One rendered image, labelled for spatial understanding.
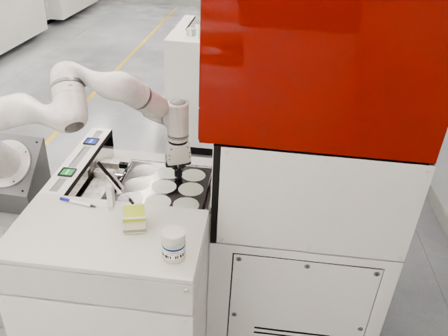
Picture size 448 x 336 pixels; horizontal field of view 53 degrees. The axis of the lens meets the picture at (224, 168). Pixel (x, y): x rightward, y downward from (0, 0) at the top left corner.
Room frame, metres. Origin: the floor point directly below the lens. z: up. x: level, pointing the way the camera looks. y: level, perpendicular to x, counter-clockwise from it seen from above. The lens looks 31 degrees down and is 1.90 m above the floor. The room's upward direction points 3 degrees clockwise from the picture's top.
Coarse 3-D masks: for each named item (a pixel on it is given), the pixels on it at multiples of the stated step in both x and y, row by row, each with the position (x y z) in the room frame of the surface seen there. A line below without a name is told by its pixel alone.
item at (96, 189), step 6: (96, 180) 1.55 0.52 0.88; (102, 180) 1.56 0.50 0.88; (90, 186) 1.51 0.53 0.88; (96, 186) 1.51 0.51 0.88; (102, 186) 1.51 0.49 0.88; (84, 192) 1.46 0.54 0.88; (90, 192) 1.46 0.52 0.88; (96, 192) 1.47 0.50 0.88; (102, 192) 1.47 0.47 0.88; (96, 198) 1.43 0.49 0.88; (102, 198) 1.44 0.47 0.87
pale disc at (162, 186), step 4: (160, 180) 1.55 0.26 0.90; (164, 180) 1.55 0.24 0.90; (168, 180) 1.55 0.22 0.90; (152, 184) 1.52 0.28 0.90; (156, 184) 1.52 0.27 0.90; (160, 184) 1.52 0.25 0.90; (164, 184) 1.52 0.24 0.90; (168, 184) 1.52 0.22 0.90; (172, 184) 1.52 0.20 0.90; (152, 188) 1.49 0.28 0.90; (156, 188) 1.49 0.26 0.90; (160, 188) 1.49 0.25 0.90; (164, 188) 1.49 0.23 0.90; (168, 188) 1.49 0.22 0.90; (172, 188) 1.49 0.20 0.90; (160, 192) 1.46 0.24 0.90; (164, 192) 1.46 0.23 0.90; (168, 192) 1.47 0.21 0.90
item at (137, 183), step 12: (132, 168) 1.63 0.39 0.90; (144, 168) 1.64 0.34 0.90; (156, 168) 1.64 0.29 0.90; (192, 168) 1.66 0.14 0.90; (204, 168) 1.66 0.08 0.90; (132, 180) 1.54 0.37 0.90; (144, 180) 1.54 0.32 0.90; (156, 180) 1.55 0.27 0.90; (180, 180) 1.56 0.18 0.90; (204, 180) 1.57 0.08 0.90; (132, 192) 1.45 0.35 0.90; (144, 192) 1.46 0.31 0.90; (156, 192) 1.46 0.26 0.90; (204, 192) 1.48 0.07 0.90
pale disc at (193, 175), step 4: (184, 172) 1.62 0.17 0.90; (188, 172) 1.62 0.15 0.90; (192, 172) 1.62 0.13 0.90; (196, 172) 1.62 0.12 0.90; (200, 172) 1.63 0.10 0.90; (184, 176) 1.59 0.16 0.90; (188, 176) 1.59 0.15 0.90; (192, 176) 1.59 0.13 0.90; (196, 176) 1.59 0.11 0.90; (200, 176) 1.60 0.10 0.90; (204, 176) 1.60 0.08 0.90; (188, 180) 1.56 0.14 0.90; (192, 180) 1.56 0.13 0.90; (196, 180) 1.56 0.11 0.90; (200, 180) 1.56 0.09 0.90
